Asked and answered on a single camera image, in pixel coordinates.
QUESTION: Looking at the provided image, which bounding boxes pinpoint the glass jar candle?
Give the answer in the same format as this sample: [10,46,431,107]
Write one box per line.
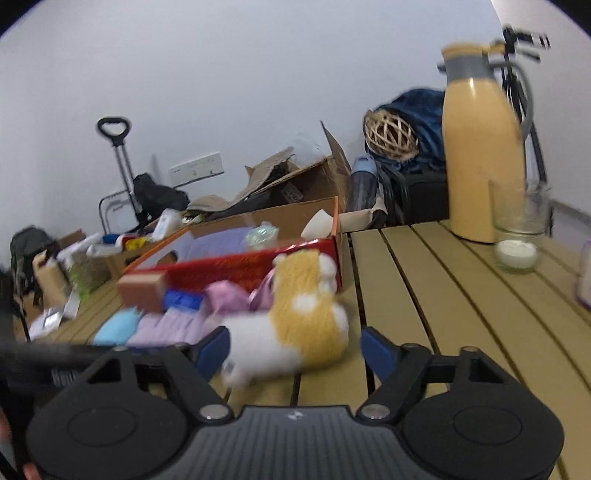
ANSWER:
[490,180,552,274]

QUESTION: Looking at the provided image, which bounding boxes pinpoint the yellow thermos jug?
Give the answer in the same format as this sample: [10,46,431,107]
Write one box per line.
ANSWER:
[438,41,527,244]

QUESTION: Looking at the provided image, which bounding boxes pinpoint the green bag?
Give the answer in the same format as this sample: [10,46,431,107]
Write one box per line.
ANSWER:
[69,258,112,294]

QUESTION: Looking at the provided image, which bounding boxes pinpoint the brown paper bag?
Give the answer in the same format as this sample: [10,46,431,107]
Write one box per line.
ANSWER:
[33,256,70,306]

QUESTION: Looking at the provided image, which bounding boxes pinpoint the blue water bottle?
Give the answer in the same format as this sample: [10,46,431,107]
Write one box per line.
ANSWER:
[346,154,380,214]

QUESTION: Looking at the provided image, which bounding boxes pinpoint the dark backpack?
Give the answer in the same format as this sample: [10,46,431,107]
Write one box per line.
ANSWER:
[10,226,58,296]

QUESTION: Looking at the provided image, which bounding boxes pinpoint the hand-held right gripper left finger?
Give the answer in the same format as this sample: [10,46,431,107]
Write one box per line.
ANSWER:
[83,326,232,424]

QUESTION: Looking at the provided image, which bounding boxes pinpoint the black bag on trolley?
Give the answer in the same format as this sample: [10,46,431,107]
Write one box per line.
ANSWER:
[133,173,190,217]

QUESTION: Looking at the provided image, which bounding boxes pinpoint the white wall socket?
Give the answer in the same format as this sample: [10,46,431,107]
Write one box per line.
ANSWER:
[168,152,225,186]

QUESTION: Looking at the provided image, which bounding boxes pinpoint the blue packet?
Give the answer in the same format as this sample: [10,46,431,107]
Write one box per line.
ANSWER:
[163,290,204,313]

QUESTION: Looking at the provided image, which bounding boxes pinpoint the pink cloth pouch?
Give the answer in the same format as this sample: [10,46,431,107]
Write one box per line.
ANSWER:
[205,272,275,320]

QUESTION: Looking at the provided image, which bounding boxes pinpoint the dark blue cloth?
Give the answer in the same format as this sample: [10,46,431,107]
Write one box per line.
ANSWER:
[369,88,448,175]

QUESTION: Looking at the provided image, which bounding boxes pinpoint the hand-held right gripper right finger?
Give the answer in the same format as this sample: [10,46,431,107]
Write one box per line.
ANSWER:
[359,326,507,424]

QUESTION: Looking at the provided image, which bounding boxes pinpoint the light blue plush toy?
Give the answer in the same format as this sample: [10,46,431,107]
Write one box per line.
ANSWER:
[92,308,141,346]

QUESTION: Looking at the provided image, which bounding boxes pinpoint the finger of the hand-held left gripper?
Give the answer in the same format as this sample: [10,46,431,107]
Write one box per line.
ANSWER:
[0,340,112,370]

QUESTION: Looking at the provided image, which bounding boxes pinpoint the white paper cup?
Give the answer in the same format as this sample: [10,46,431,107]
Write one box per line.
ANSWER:
[302,209,335,240]

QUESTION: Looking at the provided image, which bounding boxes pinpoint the loose papers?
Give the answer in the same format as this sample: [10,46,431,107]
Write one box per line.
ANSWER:
[30,295,81,340]

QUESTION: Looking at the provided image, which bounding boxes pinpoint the wicker ball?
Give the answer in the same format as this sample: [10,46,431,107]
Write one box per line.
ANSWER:
[364,108,420,161]

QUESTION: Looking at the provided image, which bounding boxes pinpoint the black trolley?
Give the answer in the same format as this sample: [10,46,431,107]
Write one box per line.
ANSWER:
[97,116,153,232]

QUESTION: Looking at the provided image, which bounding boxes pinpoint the purple fuzzy mat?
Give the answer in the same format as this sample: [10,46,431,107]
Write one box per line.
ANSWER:
[187,226,259,261]

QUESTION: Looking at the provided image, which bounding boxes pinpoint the white plastic bottle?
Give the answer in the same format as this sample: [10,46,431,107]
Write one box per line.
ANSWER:
[151,209,182,241]

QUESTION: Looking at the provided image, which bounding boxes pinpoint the lavender fuzzy cloth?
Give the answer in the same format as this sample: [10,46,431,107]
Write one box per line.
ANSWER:
[127,307,222,347]

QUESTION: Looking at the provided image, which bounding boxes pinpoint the orange and white plush toy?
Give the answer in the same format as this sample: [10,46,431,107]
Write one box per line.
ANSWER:
[221,249,350,388]

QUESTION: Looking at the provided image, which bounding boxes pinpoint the red cardboard box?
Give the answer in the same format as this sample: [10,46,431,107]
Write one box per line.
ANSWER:
[121,196,352,311]

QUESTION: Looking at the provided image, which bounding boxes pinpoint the small cardboard box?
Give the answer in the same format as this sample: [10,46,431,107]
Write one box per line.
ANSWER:
[60,228,155,280]

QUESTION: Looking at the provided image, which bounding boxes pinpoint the brown block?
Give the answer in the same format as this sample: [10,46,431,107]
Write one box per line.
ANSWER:
[116,271,169,311]

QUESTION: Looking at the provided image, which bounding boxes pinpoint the iridescent mesh ball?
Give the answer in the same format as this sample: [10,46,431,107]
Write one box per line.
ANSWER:
[245,222,280,250]

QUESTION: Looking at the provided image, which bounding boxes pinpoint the brown cardboard box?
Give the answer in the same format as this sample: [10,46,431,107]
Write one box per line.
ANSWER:
[187,121,352,217]

